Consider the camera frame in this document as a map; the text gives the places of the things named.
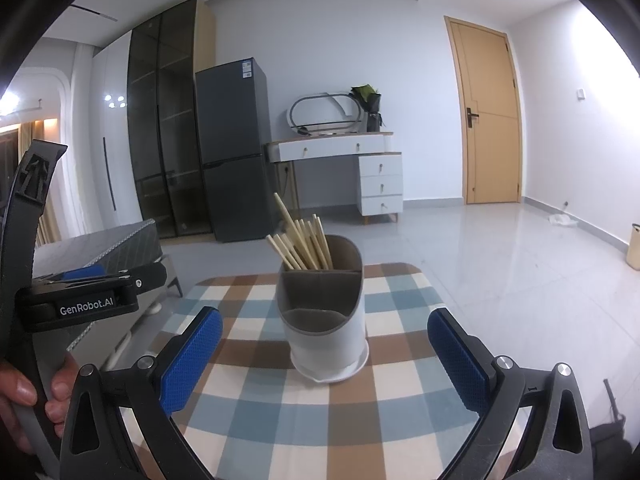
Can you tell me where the person's left hand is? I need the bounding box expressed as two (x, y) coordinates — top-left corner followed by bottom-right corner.
(0, 352), (81, 456)

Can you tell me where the ceiling air vent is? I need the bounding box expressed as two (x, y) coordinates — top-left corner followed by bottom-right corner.
(69, 3), (119, 22)

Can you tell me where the oval mirror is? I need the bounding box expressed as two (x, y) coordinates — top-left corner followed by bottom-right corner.
(287, 91), (368, 137)

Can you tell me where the grey quilted sofa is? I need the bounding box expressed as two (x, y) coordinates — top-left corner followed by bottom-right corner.
(65, 255), (183, 366)

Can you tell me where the white vanity desk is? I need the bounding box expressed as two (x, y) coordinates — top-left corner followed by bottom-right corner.
(265, 132), (404, 226)

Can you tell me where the dark grey refrigerator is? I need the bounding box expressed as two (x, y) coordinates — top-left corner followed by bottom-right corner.
(195, 57), (278, 243)

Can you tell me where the dark glass cabinet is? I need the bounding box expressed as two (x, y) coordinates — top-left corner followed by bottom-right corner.
(127, 0), (217, 238)

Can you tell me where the white wardrobe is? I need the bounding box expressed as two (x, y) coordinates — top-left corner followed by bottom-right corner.
(70, 30), (146, 236)

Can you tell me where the bundle of wooden chopsticks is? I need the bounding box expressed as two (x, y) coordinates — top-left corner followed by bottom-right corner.
(266, 192), (335, 272)

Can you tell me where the black wrapped flower bouquet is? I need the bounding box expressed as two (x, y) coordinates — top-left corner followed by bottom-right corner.
(350, 85), (384, 133)

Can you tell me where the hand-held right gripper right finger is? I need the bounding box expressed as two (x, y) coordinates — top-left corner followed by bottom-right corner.
(427, 307), (596, 480)

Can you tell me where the wooden door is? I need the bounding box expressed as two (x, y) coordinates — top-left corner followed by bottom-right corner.
(445, 16), (524, 206)

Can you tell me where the beige bin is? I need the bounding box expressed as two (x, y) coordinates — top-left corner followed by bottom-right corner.
(626, 224), (640, 272)

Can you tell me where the white grey-rimmed utensil holder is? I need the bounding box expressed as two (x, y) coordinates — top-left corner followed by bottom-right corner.
(276, 234), (371, 385)

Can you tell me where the black bag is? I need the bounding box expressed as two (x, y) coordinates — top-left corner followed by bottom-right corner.
(590, 379), (640, 480)

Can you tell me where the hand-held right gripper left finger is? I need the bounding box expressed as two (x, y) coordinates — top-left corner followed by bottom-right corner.
(59, 306), (223, 480)

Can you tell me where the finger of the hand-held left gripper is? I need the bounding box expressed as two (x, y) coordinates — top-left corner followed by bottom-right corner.
(37, 262), (168, 295)

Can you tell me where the plaid tablecloth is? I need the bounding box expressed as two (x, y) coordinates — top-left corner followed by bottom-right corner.
(117, 262), (531, 480)

